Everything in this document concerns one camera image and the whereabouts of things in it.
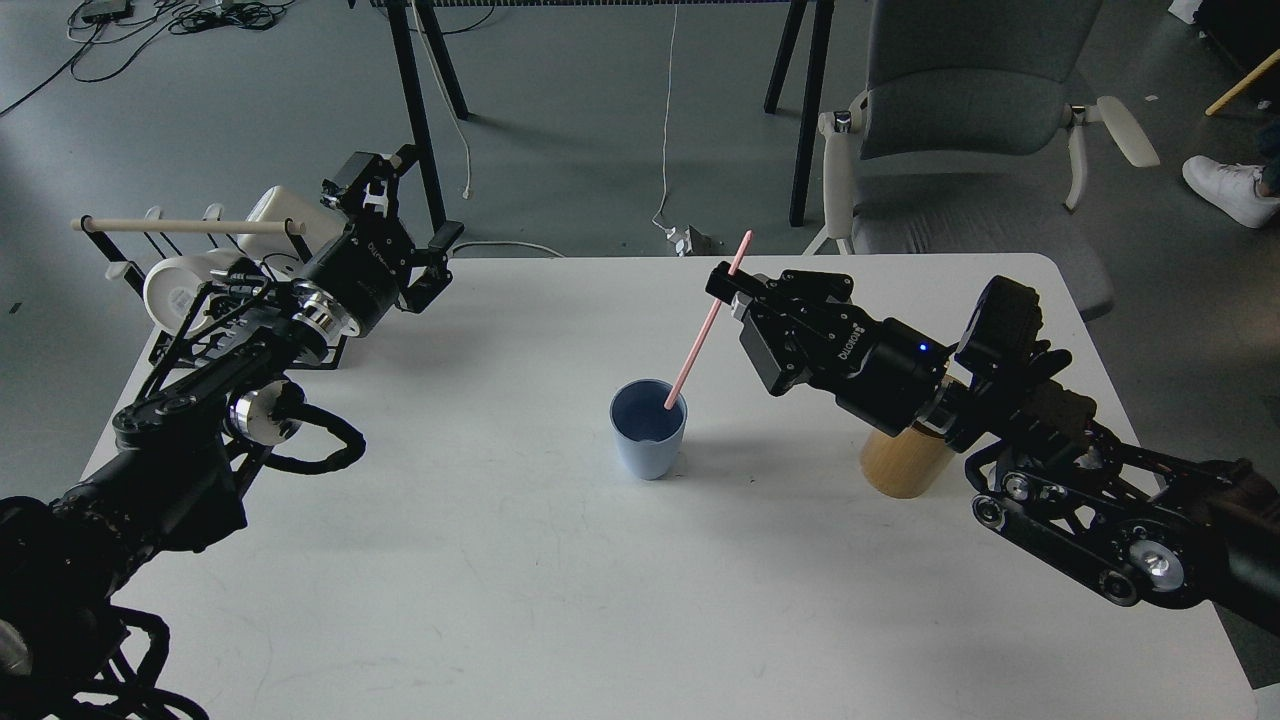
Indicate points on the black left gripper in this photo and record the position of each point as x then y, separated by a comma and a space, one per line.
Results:
374, 265

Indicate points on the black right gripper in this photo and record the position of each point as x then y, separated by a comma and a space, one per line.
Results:
801, 329

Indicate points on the light blue cup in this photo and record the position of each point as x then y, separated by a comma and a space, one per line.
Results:
647, 433

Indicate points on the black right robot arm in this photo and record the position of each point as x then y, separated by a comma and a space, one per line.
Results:
1131, 524

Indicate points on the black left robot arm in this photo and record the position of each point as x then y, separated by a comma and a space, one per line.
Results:
215, 410

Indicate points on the white power plug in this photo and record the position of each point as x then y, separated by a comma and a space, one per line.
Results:
688, 241

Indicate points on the wooden cylinder holder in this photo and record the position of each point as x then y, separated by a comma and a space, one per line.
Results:
905, 465

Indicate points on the white mug on rack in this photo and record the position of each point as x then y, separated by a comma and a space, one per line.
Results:
170, 286

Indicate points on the grey office chair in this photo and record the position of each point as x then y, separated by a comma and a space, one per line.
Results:
971, 76

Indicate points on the white sneaker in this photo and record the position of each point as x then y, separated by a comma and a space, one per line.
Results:
1238, 190

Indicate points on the wooden stick at right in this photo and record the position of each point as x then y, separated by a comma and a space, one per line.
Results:
1239, 88

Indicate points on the black wire cup rack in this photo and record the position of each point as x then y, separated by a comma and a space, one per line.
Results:
188, 252

